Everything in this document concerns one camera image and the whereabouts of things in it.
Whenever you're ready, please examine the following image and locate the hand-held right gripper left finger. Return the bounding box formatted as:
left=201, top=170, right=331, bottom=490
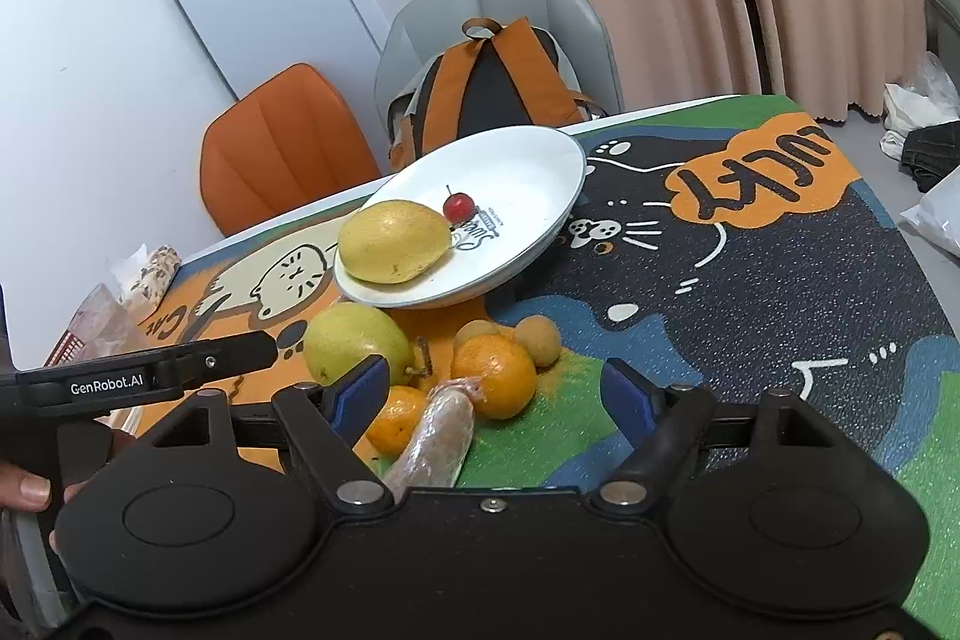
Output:
left=142, top=355, right=396, bottom=517

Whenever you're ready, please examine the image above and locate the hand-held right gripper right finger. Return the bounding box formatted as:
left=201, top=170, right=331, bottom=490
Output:
left=592, top=356, right=835, bottom=513

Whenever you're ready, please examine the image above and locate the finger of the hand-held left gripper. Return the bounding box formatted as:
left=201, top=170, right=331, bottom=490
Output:
left=154, top=331, right=280, bottom=397

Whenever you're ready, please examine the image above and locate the small orange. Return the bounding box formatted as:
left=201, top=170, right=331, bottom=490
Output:
left=365, top=385, right=428, bottom=457

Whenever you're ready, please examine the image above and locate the large orange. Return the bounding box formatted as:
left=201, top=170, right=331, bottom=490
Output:
left=450, top=334, right=539, bottom=421

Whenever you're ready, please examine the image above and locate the white plate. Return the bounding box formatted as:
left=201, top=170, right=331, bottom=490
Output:
left=332, top=126, right=588, bottom=311

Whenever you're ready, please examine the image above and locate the person's left hand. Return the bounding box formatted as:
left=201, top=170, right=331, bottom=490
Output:
left=0, top=428, right=137, bottom=558

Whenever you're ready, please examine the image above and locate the red plastic basket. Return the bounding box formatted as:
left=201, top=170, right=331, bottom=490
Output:
left=43, top=331, right=85, bottom=367

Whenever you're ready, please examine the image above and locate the clear snack bag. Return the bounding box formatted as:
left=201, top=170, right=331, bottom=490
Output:
left=112, top=242, right=182, bottom=315

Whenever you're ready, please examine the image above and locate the cartoon cat printed table mat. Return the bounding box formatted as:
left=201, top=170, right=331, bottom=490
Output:
left=45, top=94, right=960, bottom=640

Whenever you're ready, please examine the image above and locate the small red fruit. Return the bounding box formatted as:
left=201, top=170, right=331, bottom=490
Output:
left=442, top=185, right=475, bottom=223

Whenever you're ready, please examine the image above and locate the orange chair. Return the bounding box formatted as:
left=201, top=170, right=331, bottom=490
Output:
left=201, top=62, right=381, bottom=236

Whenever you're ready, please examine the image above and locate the orange and black backpack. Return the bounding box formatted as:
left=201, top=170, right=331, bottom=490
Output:
left=388, top=17, right=608, bottom=172

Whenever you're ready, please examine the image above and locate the white packet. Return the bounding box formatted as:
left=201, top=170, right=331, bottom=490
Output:
left=900, top=164, right=960, bottom=259

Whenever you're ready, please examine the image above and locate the dark clothing pile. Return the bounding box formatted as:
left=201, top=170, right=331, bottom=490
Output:
left=900, top=121, right=960, bottom=191

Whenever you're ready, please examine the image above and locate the white plastic bag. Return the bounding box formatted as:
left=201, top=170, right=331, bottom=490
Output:
left=881, top=51, right=960, bottom=135

